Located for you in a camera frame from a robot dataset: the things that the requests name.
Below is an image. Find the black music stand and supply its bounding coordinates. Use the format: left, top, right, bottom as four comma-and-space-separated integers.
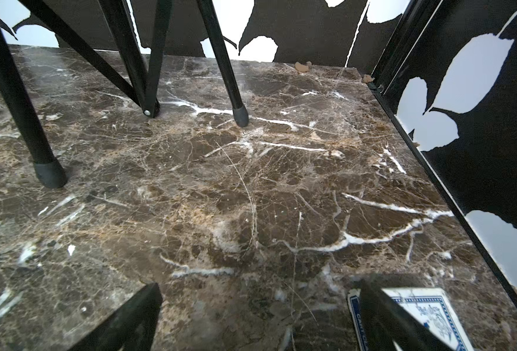
0, 1, 249, 189

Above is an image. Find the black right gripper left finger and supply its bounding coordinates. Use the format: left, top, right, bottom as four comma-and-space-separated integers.
71, 283, 163, 350

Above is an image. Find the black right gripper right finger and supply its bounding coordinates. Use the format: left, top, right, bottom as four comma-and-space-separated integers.
359, 279, 450, 351

